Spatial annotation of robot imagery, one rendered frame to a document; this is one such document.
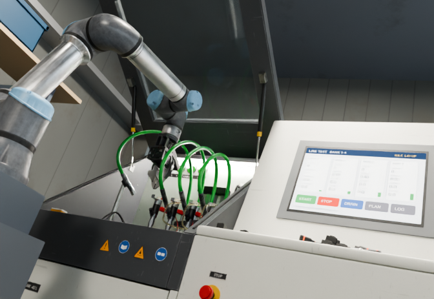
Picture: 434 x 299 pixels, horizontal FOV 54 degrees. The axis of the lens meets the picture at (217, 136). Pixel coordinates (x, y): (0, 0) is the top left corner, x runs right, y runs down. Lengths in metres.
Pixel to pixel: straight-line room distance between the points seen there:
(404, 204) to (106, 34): 1.04
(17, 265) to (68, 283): 0.40
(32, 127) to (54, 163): 2.96
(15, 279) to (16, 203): 0.17
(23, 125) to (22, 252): 0.29
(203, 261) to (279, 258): 0.21
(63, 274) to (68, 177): 2.80
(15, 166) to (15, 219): 0.12
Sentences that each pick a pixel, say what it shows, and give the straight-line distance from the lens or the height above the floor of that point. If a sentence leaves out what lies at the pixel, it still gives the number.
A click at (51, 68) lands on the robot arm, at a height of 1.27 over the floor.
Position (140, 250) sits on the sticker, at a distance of 1.33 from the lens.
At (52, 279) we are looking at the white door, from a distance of 1.51.
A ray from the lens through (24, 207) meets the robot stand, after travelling 1.10.
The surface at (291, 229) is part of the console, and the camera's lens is 1.42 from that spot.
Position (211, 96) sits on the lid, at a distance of 1.88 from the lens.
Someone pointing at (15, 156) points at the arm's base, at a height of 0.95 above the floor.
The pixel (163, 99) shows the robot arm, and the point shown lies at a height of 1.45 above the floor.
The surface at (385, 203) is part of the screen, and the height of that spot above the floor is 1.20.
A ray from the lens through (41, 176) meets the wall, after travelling 3.99.
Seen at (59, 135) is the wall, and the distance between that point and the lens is 4.09.
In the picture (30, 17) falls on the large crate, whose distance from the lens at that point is 3.00.
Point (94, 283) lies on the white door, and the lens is 1.40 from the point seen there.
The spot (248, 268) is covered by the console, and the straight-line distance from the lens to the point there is 1.16.
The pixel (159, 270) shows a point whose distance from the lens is 1.28.
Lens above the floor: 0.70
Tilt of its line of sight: 25 degrees up
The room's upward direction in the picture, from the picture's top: 17 degrees clockwise
